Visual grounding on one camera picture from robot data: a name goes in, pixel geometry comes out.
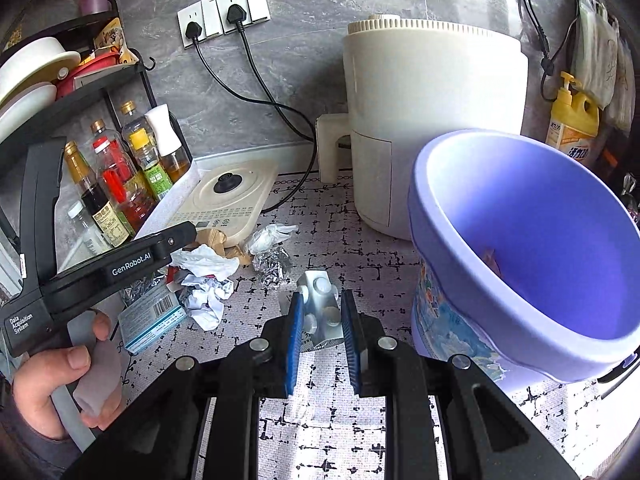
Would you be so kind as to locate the silver barcode packet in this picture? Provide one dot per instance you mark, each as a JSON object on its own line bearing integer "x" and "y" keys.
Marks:
{"x": 150, "y": 317}

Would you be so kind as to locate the person's left forearm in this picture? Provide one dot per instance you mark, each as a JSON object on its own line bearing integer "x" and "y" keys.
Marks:
{"x": 25, "y": 450}

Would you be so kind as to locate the white bowl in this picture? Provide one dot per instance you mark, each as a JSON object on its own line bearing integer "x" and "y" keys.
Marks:
{"x": 35, "y": 57}

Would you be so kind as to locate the brown paper scrap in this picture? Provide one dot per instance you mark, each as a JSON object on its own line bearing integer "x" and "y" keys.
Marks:
{"x": 220, "y": 237}

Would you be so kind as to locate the gold cap clear bottle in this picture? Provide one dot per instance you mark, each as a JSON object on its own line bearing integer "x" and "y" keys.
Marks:
{"x": 131, "y": 122}

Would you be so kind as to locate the yellow detergent bottle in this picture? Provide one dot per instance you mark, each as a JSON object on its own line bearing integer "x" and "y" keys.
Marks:
{"x": 575, "y": 125}

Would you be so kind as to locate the white top oil sprayer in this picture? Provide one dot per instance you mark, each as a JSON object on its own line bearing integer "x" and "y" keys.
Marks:
{"x": 162, "y": 130}

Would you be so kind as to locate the small crumpled white tissue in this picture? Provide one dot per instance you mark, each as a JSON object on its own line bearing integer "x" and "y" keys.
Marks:
{"x": 267, "y": 237}

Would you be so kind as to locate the small clear jar white cap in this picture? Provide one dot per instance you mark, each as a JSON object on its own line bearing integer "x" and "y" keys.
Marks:
{"x": 87, "y": 235}

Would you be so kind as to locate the flat foil piece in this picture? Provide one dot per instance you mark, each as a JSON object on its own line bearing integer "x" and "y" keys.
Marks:
{"x": 137, "y": 290}

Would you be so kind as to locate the dark soy sauce bottle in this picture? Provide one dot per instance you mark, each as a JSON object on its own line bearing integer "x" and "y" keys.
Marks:
{"x": 100, "y": 205}

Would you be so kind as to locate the person's left hand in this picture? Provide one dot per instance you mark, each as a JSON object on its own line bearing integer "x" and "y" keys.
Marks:
{"x": 40, "y": 390}

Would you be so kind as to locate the printed snack packet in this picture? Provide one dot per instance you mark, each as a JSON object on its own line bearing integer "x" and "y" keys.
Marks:
{"x": 112, "y": 35}

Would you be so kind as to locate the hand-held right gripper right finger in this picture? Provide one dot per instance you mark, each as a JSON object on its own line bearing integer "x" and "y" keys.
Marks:
{"x": 350, "y": 340}

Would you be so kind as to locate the large crumpled white tissue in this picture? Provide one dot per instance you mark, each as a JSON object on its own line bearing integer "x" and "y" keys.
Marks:
{"x": 205, "y": 260}

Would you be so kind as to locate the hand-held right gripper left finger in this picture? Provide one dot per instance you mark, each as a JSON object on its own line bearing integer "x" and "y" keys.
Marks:
{"x": 295, "y": 340}

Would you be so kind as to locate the black metal rack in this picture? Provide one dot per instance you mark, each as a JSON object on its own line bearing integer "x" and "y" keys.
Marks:
{"x": 90, "y": 91}

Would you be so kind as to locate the hanging white printed bags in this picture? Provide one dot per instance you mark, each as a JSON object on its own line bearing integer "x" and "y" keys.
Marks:
{"x": 595, "y": 50}

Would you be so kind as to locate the white air fryer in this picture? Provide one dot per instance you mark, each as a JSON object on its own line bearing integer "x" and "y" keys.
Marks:
{"x": 425, "y": 110}

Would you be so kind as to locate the crumpled foil ball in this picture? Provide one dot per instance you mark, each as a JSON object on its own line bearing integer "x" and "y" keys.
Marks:
{"x": 270, "y": 265}

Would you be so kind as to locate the white patterned table mat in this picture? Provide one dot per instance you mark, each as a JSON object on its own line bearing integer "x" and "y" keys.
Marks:
{"x": 350, "y": 270}

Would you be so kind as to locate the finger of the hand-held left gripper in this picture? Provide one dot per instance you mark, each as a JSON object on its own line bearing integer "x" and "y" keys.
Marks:
{"x": 42, "y": 185}
{"x": 177, "y": 240}

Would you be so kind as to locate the cream electric kettle base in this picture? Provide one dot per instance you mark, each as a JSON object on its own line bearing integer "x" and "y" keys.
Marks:
{"x": 240, "y": 205}

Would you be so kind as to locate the black power plug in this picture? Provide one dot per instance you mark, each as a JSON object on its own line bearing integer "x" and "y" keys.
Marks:
{"x": 195, "y": 31}
{"x": 235, "y": 15}

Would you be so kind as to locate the purple plastic bucket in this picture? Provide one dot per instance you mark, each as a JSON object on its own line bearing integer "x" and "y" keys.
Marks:
{"x": 550, "y": 240}

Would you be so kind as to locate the crumpled printed paper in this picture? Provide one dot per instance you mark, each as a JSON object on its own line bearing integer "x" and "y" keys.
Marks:
{"x": 205, "y": 305}

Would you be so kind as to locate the white wall outlet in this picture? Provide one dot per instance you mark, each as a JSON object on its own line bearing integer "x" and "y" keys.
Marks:
{"x": 192, "y": 12}
{"x": 252, "y": 2}

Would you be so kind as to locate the red label oil bottle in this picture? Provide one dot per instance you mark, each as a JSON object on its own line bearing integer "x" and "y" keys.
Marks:
{"x": 117, "y": 180}

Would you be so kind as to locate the red lid container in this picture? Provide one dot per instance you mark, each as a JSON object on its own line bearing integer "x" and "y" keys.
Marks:
{"x": 107, "y": 57}

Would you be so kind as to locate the yellow cap green label bottle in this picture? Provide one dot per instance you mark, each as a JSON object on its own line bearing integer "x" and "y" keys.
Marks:
{"x": 157, "y": 180}

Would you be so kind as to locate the grey plastic blister tray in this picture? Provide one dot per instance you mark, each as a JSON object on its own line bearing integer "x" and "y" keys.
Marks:
{"x": 317, "y": 305}

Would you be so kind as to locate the white plate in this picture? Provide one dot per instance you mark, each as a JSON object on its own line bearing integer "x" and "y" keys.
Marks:
{"x": 25, "y": 107}

